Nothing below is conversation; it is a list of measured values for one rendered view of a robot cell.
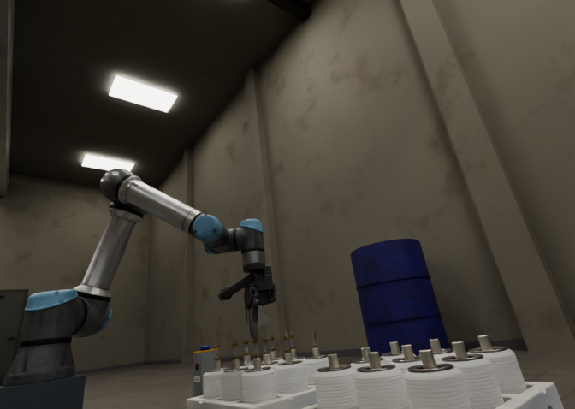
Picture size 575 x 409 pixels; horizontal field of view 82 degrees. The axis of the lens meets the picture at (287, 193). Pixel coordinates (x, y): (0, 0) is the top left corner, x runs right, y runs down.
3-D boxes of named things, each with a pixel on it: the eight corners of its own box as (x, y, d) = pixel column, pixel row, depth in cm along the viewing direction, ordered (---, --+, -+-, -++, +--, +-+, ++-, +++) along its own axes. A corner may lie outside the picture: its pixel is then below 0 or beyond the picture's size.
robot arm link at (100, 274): (38, 333, 97) (113, 168, 116) (74, 332, 110) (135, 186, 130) (74, 342, 95) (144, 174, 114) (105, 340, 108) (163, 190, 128)
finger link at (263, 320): (274, 336, 96) (270, 304, 99) (254, 339, 93) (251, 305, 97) (270, 337, 98) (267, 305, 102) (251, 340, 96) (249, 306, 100)
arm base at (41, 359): (2, 388, 76) (11, 340, 80) (2, 385, 87) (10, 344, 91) (79, 376, 85) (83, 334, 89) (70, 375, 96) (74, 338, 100)
